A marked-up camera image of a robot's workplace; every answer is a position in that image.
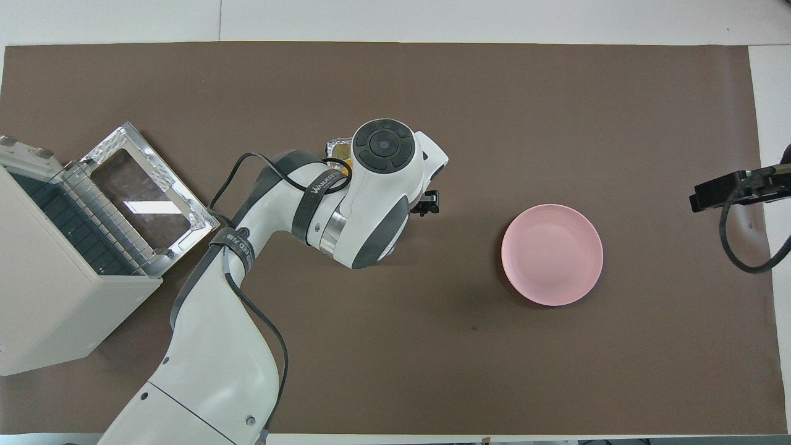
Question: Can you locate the brown table mat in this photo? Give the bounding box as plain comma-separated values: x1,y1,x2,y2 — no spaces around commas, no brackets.
0,41,789,436

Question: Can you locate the aluminium foil tray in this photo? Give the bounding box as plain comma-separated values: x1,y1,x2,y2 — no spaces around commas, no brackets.
326,137,355,169

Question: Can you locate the glass oven door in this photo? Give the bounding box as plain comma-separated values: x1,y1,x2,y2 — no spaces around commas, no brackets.
80,122,220,277

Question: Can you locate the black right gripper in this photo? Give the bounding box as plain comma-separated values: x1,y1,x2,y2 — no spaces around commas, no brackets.
689,145,791,214

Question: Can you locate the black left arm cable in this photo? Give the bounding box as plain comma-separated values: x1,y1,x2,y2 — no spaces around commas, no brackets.
209,151,353,445

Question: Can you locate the oven wire rack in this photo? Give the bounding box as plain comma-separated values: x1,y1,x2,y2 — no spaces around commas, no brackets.
9,162,155,277

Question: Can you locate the pink round plate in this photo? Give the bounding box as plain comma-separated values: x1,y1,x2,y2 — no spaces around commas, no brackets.
501,204,604,307

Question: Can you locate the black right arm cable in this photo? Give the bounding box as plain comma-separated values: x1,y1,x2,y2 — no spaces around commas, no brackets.
720,179,791,274

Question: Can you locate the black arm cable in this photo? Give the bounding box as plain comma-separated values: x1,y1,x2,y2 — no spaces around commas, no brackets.
209,151,353,445
720,179,791,274

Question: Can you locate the cream toaster oven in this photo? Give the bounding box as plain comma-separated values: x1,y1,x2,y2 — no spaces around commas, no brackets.
0,136,164,376

